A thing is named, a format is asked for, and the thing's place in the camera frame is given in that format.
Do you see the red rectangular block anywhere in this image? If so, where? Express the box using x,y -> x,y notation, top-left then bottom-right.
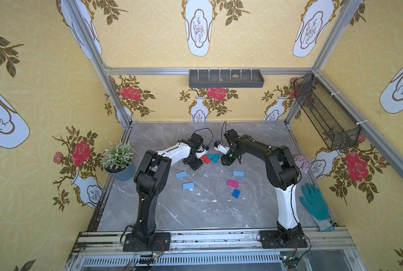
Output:
200,155 -> 211,164

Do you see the teal rectangular block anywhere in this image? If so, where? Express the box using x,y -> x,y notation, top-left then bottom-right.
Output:
211,154 -> 221,163

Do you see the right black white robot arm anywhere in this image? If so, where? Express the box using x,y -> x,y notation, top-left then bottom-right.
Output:
221,129 -> 302,244

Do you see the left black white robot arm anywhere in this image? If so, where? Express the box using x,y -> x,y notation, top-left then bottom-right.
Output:
132,133 -> 209,245

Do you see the upper left light blue block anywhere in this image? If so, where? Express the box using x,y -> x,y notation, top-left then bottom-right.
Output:
175,171 -> 188,179

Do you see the light blue block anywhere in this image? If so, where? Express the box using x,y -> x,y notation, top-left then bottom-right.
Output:
182,182 -> 195,190
175,171 -> 188,179
233,171 -> 245,177

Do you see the right light blue block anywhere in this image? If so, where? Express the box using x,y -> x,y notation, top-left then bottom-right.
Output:
233,171 -> 245,177

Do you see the lower left light blue block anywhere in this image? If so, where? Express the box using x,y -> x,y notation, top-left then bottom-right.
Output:
182,182 -> 195,190

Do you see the magenta rectangular block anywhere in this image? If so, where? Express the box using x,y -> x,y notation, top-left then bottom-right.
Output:
227,180 -> 239,188

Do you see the dark blue square block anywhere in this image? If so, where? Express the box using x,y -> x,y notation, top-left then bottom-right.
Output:
232,189 -> 240,199

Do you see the pink flower bouquet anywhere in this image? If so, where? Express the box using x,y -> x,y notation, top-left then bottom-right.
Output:
294,155 -> 311,173

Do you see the potted white green plant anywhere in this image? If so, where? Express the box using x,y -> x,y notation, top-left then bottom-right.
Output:
100,141 -> 135,181

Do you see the teal work glove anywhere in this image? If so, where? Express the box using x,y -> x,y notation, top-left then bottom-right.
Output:
299,184 -> 334,231

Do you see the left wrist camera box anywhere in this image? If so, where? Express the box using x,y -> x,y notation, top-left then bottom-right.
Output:
196,145 -> 209,159

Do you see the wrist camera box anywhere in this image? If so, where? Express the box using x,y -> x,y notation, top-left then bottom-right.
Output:
214,141 -> 230,155
196,145 -> 209,159

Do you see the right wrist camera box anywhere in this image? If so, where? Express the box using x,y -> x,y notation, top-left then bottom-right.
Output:
214,141 -> 230,155

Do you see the grey wall shelf tray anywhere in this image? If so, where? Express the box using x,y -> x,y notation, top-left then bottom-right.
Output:
189,68 -> 265,88

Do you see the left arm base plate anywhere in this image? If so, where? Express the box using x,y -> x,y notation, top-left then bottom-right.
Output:
123,232 -> 171,252

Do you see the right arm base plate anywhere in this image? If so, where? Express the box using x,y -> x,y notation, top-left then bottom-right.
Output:
259,230 -> 308,249

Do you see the black wire mesh basket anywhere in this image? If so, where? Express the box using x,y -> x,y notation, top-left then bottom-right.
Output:
292,74 -> 361,151

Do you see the aluminium front rail frame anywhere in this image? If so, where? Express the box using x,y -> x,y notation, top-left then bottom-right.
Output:
65,227 -> 366,271

